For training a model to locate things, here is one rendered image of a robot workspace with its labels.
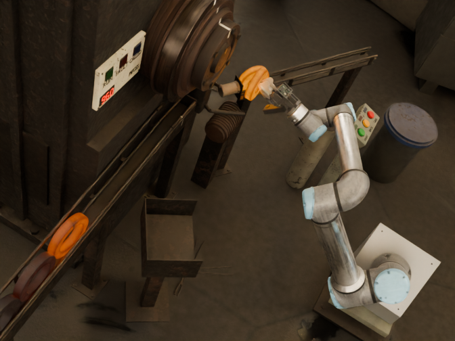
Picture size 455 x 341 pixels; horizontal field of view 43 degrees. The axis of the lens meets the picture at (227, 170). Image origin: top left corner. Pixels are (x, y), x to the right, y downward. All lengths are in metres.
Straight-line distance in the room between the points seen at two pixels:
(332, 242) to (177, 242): 0.62
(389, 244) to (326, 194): 0.75
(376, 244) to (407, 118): 0.90
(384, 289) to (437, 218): 1.16
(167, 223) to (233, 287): 0.74
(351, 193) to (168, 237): 0.72
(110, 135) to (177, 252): 0.51
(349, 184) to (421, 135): 1.27
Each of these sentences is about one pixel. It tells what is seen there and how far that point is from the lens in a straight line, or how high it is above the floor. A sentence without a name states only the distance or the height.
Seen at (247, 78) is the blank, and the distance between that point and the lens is 2.74.
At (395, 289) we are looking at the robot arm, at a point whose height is 0.51.
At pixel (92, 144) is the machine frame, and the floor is 0.87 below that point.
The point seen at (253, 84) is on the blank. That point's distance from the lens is 2.53.
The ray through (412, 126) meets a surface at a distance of 3.43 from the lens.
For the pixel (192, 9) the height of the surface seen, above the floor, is 1.32.
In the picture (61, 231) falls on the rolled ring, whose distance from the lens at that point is 2.09.
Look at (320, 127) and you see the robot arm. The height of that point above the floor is 0.81.
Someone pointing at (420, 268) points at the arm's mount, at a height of 0.41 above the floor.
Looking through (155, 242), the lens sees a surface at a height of 0.60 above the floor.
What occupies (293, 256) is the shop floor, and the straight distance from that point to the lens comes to 3.14.
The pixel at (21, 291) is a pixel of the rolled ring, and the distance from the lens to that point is 2.06.
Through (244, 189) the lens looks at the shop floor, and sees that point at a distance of 3.27.
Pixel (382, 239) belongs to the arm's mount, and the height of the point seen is 0.42.
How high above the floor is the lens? 2.57
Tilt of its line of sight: 51 degrees down
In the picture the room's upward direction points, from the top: 23 degrees clockwise
